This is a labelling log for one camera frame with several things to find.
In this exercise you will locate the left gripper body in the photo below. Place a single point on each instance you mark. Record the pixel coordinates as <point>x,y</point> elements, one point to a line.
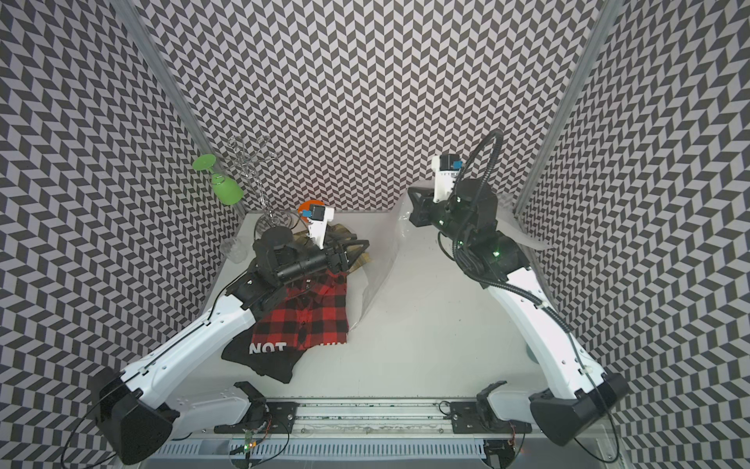
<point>326,259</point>

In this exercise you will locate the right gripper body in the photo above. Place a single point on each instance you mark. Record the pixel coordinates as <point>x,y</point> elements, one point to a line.
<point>443,217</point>

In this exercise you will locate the red black plaid shirt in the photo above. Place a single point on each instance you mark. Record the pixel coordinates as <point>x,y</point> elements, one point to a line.
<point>313,314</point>

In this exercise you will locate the clear plastic vacuum bag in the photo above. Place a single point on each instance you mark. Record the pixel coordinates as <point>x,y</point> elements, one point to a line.
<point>388,233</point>

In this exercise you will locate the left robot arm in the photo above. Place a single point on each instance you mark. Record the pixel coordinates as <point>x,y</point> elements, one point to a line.
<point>137,410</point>

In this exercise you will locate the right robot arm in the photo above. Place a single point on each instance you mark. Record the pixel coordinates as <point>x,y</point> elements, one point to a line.
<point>489,248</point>

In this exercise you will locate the yellow plaid shirt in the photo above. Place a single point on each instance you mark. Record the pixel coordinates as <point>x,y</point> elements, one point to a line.
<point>337,231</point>

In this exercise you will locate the black folded shirt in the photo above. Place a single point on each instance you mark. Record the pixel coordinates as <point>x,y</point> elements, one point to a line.
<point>272,359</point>

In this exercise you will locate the orange bowl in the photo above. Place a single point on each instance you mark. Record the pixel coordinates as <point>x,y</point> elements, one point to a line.
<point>306,208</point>

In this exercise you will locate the clear glass cup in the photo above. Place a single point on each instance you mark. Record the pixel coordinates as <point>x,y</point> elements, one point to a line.
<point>234,249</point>

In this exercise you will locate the green plastic wine glass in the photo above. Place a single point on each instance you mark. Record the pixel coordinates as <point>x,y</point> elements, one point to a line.
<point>223,186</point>

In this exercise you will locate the chrome glass holder stand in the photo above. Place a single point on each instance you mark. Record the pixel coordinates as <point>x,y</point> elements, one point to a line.
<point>247,160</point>

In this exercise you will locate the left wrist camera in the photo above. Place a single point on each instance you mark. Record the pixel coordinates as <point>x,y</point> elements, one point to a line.
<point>317,224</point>

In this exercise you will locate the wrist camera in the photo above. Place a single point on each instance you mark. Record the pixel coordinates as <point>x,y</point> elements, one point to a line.
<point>446,168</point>
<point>317,224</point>

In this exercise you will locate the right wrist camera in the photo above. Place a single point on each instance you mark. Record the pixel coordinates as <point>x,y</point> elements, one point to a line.
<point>446,168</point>

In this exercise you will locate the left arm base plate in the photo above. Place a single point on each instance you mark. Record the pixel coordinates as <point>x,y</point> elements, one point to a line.
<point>270,418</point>

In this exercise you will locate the aluminium front rail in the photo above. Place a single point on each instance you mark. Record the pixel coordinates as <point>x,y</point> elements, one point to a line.
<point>328,418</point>

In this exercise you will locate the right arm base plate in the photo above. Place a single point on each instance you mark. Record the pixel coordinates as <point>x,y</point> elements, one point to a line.
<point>472,418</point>

